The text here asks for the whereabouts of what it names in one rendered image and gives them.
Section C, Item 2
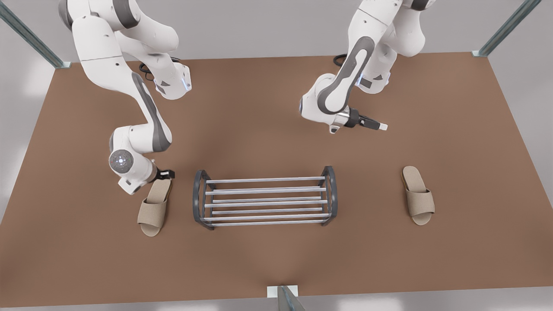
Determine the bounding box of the beige slipper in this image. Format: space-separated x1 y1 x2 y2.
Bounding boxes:
401 166 435 226
137 178 172 237

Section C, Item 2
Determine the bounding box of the grey metal shoe rack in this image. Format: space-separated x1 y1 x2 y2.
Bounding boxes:
193 166 338 231

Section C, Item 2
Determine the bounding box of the silver frame post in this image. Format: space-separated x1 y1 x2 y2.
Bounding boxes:
472 0 542 57
267 285 305 311
0 2 71 69

